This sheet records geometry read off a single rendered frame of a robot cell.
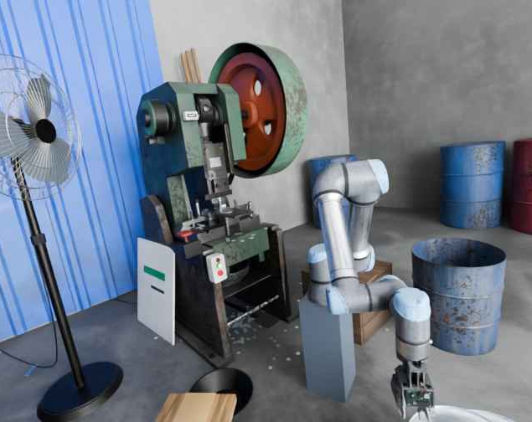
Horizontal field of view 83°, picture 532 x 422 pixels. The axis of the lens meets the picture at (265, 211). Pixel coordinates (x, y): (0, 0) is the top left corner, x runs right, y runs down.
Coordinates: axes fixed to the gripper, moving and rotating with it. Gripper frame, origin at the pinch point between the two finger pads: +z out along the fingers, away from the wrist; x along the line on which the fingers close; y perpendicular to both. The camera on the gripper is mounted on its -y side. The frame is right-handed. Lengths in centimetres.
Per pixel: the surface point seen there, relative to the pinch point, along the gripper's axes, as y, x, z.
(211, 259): -56, -76, -22
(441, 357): -72, 30, 40
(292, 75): -108, -35, -109
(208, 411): 0, -59, 7
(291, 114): -101, -37, -88
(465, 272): -73, 39, -5
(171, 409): 0, -72, 7
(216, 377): -45, -79, 35
